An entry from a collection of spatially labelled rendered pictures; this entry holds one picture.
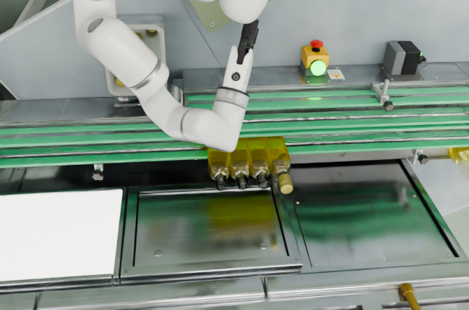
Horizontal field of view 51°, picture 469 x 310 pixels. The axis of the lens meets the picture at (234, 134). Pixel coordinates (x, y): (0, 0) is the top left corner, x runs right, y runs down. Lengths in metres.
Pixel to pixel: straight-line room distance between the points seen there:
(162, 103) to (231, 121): 0.15
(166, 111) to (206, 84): 0.40
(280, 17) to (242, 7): 0.49
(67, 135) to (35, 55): 0.26
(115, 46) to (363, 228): 0.92
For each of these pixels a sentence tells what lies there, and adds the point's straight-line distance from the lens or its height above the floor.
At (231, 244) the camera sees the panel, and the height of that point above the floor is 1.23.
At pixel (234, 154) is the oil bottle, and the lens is 1.39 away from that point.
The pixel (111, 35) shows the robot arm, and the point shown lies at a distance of 0.91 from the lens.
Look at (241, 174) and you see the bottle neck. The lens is 1.35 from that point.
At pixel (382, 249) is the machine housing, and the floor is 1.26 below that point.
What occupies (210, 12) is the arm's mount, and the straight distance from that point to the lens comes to 1.36.
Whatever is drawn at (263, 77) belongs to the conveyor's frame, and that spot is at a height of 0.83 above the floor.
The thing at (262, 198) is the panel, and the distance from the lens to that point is 1.49.
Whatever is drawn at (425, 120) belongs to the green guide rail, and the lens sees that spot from 1.61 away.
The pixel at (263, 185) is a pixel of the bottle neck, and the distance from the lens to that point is 1.36.
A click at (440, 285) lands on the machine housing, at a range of 1.42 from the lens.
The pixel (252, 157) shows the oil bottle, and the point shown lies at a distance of 1.39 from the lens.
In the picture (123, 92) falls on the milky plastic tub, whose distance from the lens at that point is 1.50.
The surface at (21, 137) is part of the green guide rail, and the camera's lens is 1.54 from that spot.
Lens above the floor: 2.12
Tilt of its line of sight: 53 degrees down
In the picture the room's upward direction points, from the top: 169 degrees clockwise
